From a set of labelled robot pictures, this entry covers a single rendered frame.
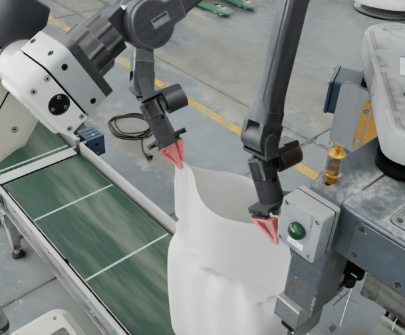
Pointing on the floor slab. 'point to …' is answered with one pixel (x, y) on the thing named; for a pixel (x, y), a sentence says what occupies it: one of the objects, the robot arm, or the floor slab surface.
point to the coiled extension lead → (131, 132)
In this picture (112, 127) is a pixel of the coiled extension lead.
